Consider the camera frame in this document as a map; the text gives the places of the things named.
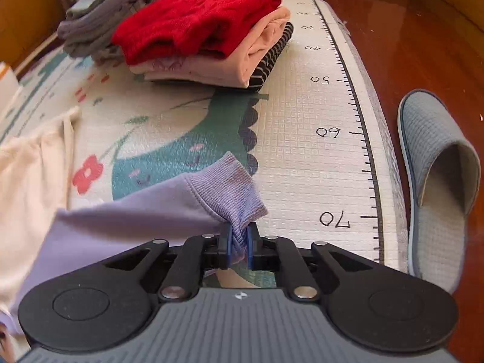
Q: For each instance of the black white striped garment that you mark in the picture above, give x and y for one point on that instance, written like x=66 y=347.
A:
x=266 y=65

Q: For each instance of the red knit sweater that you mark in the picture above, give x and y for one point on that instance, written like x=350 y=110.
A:
x=183 y=28

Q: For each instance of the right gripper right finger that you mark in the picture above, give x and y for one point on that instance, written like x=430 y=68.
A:
x=280 y=256

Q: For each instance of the pink folded garment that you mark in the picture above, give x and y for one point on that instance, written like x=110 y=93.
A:
x=233 y=71

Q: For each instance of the floral white folded garment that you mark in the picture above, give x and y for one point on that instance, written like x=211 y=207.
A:
x=110 y=53

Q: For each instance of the lavender and cream sweatshirt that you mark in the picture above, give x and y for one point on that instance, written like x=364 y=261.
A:
x=124 y=215

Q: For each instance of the lavender folded garment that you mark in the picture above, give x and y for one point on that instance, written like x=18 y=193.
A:
x=113 y=11

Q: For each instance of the grey slipper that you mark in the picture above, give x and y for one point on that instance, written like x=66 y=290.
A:
x=444 y=173

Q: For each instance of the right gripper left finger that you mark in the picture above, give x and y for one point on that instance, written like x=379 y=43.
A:
x=189 y=262

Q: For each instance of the olive grey folded garment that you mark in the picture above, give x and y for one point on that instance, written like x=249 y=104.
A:
x=84 y=44

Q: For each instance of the orange wooden cabinet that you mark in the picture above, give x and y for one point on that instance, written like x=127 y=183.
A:
x=25 y=24

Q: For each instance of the patterned foam play mat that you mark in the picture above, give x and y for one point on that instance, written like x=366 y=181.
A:
x=80 y=134

